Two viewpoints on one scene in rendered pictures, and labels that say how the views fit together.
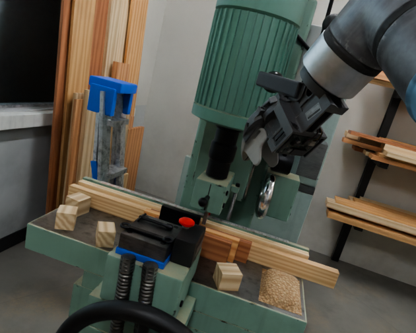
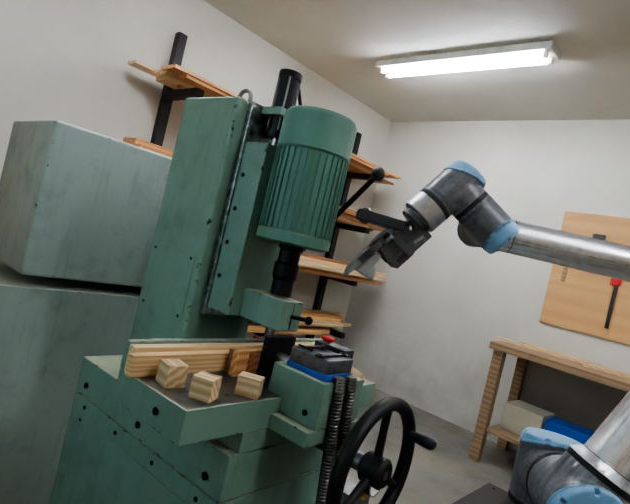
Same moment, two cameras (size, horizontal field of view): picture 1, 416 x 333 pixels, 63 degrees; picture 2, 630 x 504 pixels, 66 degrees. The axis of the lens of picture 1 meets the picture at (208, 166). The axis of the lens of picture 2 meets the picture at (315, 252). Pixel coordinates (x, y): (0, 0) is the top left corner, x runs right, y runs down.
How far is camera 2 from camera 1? 96 cm
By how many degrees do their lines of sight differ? 62
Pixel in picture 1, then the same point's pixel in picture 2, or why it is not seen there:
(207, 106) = (306, 234)
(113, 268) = (328, 395)
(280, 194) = not seen: hidden behind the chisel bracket
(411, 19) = (486, 204)
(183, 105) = not seen: outside the picture
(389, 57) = (477, 219)
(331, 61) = (439, 214)
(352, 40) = (450, 205)
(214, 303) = not seen: hidden behind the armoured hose
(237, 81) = (329, 212)
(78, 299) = (234, 472)
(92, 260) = (252, 417)
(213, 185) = (296, 305)
